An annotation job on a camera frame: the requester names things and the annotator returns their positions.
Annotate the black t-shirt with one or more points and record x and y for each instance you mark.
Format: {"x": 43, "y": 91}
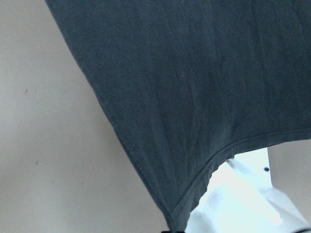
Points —
{"x": 188, "y": 84}

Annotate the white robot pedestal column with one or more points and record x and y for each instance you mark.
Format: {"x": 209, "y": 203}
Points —
{"x": 240, "y": 198}

